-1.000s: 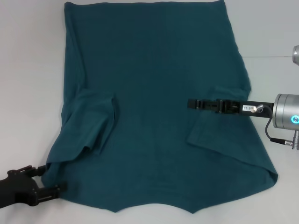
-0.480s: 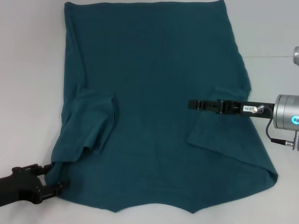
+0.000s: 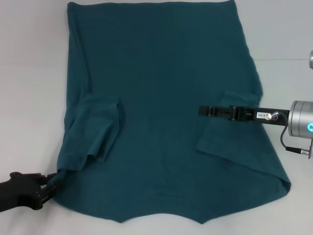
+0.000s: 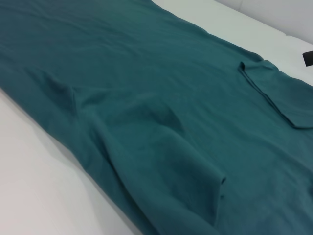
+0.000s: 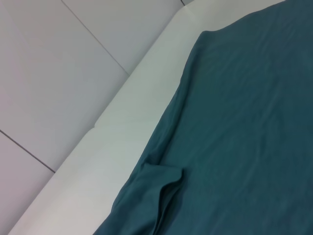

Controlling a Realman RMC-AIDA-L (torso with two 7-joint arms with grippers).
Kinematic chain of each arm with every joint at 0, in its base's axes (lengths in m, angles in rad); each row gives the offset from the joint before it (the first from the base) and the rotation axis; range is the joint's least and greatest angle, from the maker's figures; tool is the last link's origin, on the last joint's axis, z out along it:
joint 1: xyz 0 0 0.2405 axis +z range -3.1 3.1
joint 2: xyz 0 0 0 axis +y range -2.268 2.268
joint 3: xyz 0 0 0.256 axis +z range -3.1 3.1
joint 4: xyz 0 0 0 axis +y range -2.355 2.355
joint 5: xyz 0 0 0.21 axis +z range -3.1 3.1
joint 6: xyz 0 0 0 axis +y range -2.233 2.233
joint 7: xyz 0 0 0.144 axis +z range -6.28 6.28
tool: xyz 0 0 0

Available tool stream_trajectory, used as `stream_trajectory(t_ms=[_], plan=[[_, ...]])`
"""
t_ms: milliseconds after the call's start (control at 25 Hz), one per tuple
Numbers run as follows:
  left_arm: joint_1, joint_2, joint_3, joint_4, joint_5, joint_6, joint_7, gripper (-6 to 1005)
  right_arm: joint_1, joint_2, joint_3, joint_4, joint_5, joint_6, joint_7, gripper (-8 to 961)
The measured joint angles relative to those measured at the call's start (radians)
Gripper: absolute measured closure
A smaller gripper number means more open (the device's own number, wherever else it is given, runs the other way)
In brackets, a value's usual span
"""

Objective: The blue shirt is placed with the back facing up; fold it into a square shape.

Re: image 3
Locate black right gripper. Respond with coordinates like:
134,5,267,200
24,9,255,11
199,105,291,127

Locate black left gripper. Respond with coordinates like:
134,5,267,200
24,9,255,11
0,172,61,212

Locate dark teal shirt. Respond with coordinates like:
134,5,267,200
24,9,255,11
52,0,292,224

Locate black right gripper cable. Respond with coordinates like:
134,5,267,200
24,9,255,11
265,111,313,154

